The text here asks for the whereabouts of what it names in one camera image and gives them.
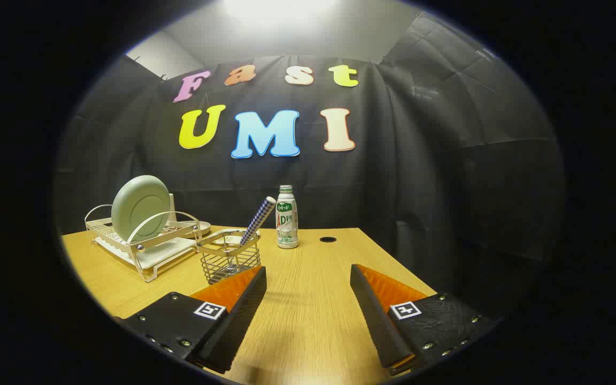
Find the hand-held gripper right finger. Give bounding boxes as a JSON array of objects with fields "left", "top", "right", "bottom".
[{"left": 350, "top": 264, "right": 501, "bottom": 376}]

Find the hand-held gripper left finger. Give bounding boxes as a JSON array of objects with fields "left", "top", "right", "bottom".
[{"left": 113, "top": 266, "right": 267, "bottom": 375}]

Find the metal wire basket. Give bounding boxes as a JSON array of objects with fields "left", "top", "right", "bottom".
[{"left": 197, "top": 229, "right": 261, "bottom": 285}]

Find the white wire dish rack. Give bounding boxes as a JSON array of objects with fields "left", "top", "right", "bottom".
[{"left": 84, "top": 203, "right": 204, "bottom": 283}]

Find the blue checked handle spoon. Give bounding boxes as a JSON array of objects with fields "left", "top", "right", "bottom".
[{"left": 224, "top": 196, "right": 277, "bottom": 268}]

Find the pale green plate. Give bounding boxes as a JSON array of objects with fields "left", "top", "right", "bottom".
[{"left": 111, "top": 175, "right": 172, "bottom": 242}]

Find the white green label bottle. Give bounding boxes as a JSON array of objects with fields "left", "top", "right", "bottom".
[{"left": 275, "top": 185, "right": 299, "bottom": 250}]

